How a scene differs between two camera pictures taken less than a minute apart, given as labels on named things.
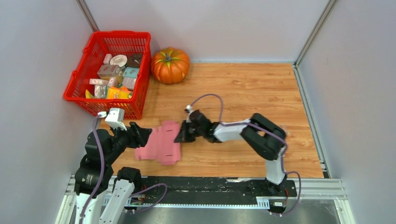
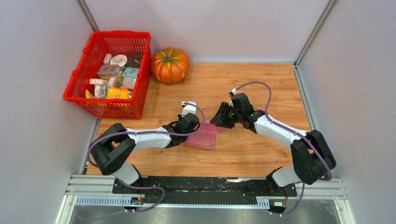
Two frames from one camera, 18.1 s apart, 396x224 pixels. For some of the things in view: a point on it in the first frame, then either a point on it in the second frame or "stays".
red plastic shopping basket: [99, 44] stays
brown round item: [134, 59] stays
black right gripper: [183, 136] to [220, 119]
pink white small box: [98, 81] stays
